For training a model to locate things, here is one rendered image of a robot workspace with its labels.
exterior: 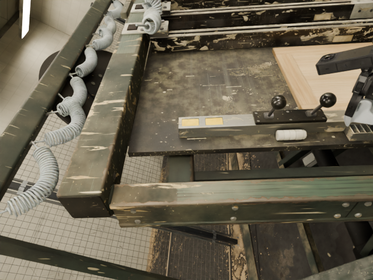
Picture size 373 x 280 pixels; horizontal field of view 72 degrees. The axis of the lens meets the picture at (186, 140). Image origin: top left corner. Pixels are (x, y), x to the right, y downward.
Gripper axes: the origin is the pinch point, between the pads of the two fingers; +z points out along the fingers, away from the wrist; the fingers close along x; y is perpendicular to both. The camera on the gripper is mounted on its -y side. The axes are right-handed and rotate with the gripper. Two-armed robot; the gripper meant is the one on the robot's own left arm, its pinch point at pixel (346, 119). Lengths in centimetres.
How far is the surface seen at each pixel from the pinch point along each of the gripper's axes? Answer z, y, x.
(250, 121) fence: 9.5, -21.8, -3.1
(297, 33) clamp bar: 11, -33, 54
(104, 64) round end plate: 39, -141, 21
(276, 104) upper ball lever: -1.0, -14.9, -4.2
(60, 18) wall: 183, -675, 230
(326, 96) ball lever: -1.1, -6.2, 4.2
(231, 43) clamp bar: 12, -54, 37
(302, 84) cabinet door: 13.2, -18.3, 25.8
